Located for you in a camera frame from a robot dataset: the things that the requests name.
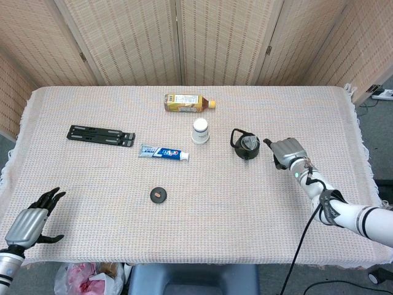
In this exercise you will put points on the pyramid tea bag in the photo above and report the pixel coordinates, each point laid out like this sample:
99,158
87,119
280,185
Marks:
248,143

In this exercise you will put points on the woven checkered tablecloth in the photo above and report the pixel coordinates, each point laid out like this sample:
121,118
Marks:
153,221

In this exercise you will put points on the blue white toothpaste tube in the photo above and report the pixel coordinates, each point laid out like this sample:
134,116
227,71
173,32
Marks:
162,152

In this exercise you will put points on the black teapot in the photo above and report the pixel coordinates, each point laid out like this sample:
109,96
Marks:
245,150

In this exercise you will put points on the black folding laptop stand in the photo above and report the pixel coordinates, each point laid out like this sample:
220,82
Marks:
98,136

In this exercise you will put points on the yellow tea drink bottle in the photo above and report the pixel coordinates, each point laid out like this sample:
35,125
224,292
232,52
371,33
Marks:
187,103

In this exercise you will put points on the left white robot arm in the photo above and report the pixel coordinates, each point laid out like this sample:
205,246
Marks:
9,269

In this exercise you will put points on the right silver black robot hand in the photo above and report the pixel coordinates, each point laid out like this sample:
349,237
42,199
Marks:
287,152

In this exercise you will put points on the white paper cup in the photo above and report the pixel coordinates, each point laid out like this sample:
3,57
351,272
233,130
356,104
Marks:
201,132

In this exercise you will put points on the brass screen hinge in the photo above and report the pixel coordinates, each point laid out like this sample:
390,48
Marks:
269,50
82,56

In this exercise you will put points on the white pink plastic bag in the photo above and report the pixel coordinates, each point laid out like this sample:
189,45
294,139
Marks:
83,279

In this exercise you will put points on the white power strip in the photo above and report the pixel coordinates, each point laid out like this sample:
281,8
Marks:
383,93

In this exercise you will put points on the black caster wheel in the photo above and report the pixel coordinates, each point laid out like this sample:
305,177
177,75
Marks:
376,277

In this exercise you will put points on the woven folding screen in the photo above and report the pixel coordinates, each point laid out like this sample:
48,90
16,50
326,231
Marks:
138,40

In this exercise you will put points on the black round disc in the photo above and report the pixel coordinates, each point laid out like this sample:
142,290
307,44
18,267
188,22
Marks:
158,195

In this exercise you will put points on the blue grey stool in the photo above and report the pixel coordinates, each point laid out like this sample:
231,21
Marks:
193,281

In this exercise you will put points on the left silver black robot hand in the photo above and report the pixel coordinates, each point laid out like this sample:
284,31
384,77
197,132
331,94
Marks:
27,225

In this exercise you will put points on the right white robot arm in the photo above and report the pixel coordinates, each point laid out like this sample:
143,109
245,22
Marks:
337,202

